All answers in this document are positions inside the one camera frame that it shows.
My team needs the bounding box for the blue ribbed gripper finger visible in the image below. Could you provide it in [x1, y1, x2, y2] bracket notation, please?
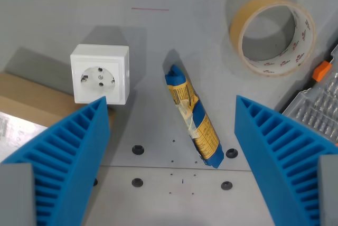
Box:
[234, 95, 338, 226]
[0, 96, 110, 226]

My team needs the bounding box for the tan packing tape roll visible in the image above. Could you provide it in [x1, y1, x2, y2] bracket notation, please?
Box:
[229, 0, 317, 78]

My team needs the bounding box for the grey screwdriver bit case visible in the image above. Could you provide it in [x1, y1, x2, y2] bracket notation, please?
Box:
[274, 43, 338, 147]

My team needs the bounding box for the blue and yellow bag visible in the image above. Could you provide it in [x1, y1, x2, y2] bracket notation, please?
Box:
[164, 64, 224, 169]

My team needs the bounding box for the brown cardboard box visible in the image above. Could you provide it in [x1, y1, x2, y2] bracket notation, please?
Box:
[0, 72, 117, 163]

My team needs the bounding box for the white wall socket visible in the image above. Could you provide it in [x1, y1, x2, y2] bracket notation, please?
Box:
[70, 43, 130, 105]

